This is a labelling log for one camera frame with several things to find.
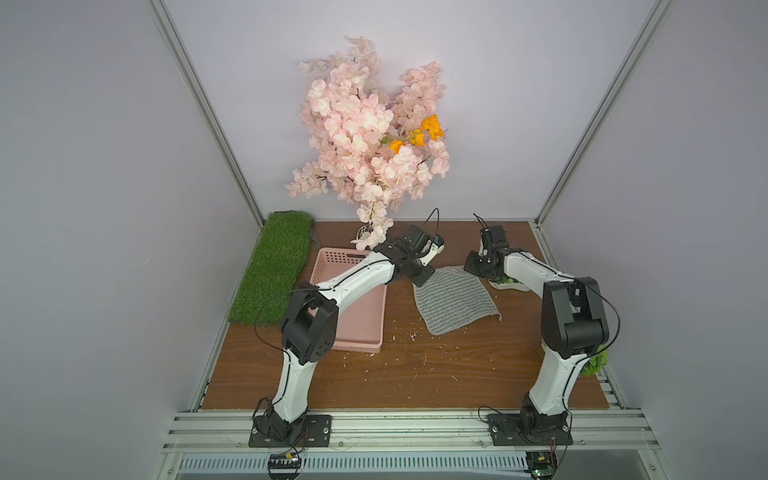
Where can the left controller circuit board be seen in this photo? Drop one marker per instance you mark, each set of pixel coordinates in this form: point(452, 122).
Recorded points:
point(284, 466)

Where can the pink perforated plastic basket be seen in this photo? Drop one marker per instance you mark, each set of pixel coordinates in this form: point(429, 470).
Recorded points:
point(360, 326)

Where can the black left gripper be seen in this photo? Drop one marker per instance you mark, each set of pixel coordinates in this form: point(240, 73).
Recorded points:
point(421, 271)

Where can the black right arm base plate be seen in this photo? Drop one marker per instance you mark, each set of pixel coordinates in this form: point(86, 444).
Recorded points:
point(529, 430)

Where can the grey striped square dishcloth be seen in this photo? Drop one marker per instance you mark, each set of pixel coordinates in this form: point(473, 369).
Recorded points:
point(452, 299)

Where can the green leafy plant wooden pot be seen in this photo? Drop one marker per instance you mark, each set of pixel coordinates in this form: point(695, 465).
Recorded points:
point(594, 364)

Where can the green artificial grass mat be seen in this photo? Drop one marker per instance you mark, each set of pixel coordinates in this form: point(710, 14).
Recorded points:
point(278, 258)

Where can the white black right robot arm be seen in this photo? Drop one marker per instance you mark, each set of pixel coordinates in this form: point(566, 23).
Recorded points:
point(573, 326)

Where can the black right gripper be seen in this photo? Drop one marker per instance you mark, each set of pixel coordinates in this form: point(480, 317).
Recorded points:
point(477, 264)

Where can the right controller circuit board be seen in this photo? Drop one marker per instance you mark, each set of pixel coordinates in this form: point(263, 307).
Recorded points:
point(541, 465)

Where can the controller circuit board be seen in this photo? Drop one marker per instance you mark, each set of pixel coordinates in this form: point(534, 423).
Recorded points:
point(541, 465)
point(284, 466)

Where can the pink blossom artificial tree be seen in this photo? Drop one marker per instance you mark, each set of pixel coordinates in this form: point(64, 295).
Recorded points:
point(374, 150)

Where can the succulents in white pot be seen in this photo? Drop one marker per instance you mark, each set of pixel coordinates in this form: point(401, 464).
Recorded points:
point(508, 283)

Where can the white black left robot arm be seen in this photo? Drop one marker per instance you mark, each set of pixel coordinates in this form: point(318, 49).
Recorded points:
point(309, 326)

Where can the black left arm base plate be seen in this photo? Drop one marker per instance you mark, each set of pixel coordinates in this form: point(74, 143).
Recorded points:
point(309, 430)

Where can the aluminium front frame rail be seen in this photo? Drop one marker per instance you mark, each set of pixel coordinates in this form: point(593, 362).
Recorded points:
point(400, 441)

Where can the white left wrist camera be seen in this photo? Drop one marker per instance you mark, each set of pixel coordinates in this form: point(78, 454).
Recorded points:
point(434, 247)

